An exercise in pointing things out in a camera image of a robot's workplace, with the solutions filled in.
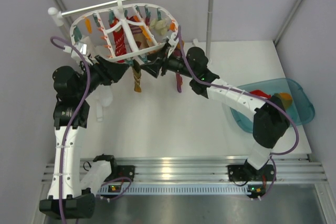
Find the white oval clip hanger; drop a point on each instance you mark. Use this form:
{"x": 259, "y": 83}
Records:
{"x": 140, "y": 40}

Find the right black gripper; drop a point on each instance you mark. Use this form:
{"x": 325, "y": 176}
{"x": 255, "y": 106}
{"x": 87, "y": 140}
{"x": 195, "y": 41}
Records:
{"x": 161, "y": 62}

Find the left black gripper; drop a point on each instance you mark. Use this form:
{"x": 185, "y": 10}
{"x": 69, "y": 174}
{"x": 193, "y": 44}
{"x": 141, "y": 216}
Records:
{"x": 109, "y": 72}

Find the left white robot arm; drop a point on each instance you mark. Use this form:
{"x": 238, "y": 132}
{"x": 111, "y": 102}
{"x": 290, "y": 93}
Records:
{"x": 70, "y": 196}

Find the white black striped hanging sock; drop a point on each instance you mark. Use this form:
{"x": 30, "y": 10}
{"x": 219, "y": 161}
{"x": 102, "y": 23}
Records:
{"x": 95, "y": 49}

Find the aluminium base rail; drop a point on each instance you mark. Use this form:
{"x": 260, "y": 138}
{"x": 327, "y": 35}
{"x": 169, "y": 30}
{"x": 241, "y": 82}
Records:
{"x": 220, "y": 175}

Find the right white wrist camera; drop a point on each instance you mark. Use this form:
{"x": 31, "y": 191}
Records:
{"x": 173, "y": 43}

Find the red sock in basin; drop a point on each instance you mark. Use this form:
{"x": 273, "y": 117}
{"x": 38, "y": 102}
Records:
{"x": 260, "y": 95}

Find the red patterned hanging sock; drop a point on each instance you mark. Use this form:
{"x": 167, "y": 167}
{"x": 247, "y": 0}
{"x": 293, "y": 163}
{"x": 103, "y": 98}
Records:
{"x": 119, "y": 38}

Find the blue plastic basin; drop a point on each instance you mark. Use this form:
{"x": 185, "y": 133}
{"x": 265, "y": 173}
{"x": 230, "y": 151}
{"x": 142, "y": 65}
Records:
{"x": 301, "y": 111}

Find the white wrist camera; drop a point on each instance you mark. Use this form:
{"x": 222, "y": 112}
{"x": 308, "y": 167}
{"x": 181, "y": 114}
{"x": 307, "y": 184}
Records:
{"x": 77, "y": 49}
{"x": 173, "y": 43}

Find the purple orange hanging sock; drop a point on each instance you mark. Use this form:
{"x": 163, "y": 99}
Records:
{"x": 179, "y": 80}

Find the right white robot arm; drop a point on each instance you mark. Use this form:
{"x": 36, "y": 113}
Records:
{"x": 269, "y": 118}

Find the olive orange striped sock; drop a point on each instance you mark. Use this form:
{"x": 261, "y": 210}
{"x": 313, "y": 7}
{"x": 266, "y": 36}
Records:
{"x": 137, "y": 76}

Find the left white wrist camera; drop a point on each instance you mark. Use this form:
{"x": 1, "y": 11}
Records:
{"x": 77, "y": 49}

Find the cream hanging sock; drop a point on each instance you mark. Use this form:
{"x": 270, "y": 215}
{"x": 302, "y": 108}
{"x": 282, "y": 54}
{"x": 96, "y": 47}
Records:
{"x": 160, "y": 26}

